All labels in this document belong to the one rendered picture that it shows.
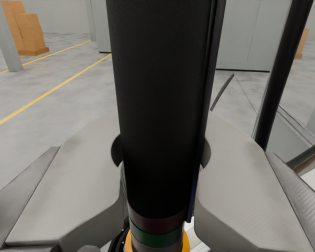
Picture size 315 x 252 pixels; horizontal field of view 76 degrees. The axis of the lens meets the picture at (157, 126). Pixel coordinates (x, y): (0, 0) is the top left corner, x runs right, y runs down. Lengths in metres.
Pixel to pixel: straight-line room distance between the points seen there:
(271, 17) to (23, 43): 7.45
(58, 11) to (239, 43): 11.04
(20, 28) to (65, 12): 5.99
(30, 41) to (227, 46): 6.25
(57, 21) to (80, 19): 1.45
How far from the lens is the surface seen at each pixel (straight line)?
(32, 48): 8.44
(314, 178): 0.55
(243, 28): 5.77
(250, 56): 5.93
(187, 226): 0.20
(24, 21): 8.34
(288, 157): 1.36
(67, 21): 14.21
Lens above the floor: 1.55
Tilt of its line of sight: 31 degrees down
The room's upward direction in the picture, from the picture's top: straight up
